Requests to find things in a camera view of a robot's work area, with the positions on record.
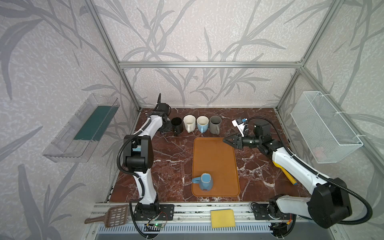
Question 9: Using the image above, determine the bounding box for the black mug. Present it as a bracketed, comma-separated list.
[171, 117, 184, 136]

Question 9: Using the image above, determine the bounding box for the grey mug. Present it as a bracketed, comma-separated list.
[209, 116, 222, 135]

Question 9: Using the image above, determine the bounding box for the white ceramic mug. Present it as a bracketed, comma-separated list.
[183, 115, 196, 133]

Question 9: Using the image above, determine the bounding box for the light blue mug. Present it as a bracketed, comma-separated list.
[197, 116, 210, 134]

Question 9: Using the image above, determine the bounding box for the blue speckled mug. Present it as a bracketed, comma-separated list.
[192, 173, 213, 192]

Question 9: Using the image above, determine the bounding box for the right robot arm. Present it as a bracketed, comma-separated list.
[223, 117, 373, 229]

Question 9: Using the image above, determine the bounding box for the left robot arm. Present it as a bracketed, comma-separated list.
[116, 95, 172, 219]

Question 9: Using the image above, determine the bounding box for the orange rubber tray mat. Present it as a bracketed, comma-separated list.
[192, 138, 240, 198]

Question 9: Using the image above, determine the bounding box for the green mat in shelf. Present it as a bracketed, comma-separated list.
[74, 106, 119, 141]

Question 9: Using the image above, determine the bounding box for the yellow sponge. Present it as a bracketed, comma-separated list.
[211, 209, 236, 229]

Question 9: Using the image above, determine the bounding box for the small green circuit board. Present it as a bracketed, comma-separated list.
[145, 223, 167, 232]

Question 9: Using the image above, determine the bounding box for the brown slotted spatula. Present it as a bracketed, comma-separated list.
[84, 205, 129, 228]

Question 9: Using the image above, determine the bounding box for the yellow handled tool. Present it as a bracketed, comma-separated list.
[273, 162, 298, 185]

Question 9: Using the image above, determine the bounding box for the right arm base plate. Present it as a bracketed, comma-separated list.
[250, 202, 292, 222]

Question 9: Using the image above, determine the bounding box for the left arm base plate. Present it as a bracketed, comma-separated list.
[134, 204, 175, 221]

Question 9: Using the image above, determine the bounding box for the white wire basket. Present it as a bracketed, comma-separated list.
[291, 91, 364, 164]

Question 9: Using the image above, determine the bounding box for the clear acrylic wall shelf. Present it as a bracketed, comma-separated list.
[43, 94, 120, 163]

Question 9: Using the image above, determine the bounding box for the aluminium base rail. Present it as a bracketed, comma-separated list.
[89, 201, 340, 235]

